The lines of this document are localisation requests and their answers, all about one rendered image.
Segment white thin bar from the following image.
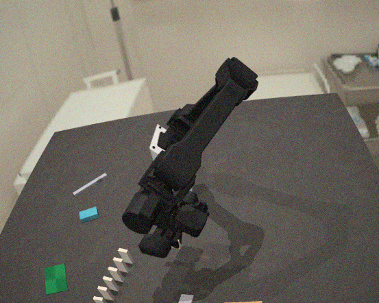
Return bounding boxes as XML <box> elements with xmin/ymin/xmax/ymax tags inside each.
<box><xmin>73</xmin><ymin>174</ymin><xmax>108</xmax><ymax>197</ymax></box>

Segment teal rectangular block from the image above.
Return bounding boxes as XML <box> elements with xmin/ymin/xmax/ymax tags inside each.
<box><xmin>79</xmin><ymin>207</ymin><xmax>99</xmax><ymax>223</ymax></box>

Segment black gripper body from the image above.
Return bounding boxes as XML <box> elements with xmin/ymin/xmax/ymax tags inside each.
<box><xmin>138</xmin><ymin>191</ymin><xmax>199</xmax><ymax>258</ymax></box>

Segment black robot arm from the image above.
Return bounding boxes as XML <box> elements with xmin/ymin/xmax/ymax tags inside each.
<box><xmin>122</xmin><ymin>57</ymin><xmax>258</xmax><ymax>237</ymax></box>

